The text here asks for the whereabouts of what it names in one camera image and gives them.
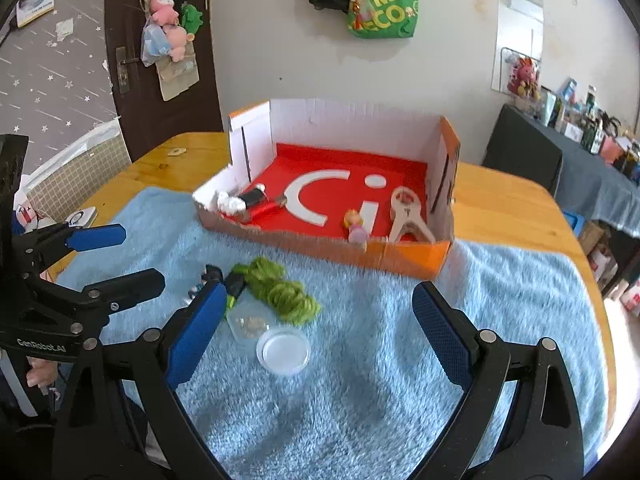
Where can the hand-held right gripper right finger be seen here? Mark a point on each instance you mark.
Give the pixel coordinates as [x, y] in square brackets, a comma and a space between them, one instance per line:
[442, 340]

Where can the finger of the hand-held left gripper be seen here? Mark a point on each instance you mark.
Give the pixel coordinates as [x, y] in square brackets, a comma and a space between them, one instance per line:
[97, 237]
[125, 285]

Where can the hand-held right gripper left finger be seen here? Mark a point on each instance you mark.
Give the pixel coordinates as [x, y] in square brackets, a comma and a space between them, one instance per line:
[192, 340]

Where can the bright green packet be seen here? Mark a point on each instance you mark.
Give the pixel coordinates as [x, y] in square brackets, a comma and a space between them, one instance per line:
[230, 302]

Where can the small clear plastic box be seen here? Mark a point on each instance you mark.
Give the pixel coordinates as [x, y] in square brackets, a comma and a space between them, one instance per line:
[247, 327]

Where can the dark haired doll figurine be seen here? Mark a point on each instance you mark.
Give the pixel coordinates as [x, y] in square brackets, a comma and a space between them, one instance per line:
[212, 274]

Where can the dark green packet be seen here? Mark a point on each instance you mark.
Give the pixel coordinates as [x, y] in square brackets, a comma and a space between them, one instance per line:
[235, 285]

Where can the clear round plastic lid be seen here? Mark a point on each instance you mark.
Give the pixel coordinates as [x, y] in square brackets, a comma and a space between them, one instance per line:
[283, 351]

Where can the green yarn bundle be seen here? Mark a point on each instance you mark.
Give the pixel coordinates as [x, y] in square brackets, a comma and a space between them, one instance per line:
[262, 272]
[295, 302]

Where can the beige plastic clamp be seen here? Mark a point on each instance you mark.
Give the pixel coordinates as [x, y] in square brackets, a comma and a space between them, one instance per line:
[410, 215]

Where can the small blonde pink doll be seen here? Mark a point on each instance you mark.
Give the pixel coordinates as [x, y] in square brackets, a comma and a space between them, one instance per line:
[356, 227]

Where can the black and white plush toy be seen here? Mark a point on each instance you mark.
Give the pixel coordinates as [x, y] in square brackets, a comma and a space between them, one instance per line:
[245, 199]

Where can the red and white cardboard box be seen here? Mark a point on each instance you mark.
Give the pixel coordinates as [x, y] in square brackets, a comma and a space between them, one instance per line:
[320, 255]

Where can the red wooden stick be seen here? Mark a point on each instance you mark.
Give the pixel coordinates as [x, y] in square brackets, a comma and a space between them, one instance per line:
[264, 208]

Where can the person's left hand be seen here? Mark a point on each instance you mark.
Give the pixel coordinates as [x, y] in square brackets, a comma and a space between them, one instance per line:
[37, 375]

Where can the white electronic device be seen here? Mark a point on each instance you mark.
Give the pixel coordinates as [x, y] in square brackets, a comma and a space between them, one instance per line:
[81, 217]

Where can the blue fluffy towel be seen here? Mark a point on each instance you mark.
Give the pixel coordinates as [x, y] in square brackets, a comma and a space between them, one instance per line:
[350, 385]

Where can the dark wooden door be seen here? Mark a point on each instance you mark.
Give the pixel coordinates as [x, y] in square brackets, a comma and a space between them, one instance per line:
[200, 90]

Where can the clear plastic bag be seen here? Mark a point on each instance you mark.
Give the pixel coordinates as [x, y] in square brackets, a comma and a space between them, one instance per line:
[152, 45]

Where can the side table with blue cloth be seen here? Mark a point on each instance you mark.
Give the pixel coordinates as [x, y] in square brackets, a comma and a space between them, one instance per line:
[530, 150]

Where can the green plush toy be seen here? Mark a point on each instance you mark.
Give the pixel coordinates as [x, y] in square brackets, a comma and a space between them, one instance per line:
[192, 19]

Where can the clutter of bottles and boxes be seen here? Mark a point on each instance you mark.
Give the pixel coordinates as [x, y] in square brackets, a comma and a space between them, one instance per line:
[590, 125]

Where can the red pink plush toy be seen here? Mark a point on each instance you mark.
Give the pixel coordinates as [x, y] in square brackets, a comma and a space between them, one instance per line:
[524, 77]

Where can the green tote bag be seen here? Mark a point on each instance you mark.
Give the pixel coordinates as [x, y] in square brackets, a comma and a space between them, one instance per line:
[385, 5]

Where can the wall mirror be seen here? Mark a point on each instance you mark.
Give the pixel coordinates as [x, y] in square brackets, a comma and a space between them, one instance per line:
[520, 30]

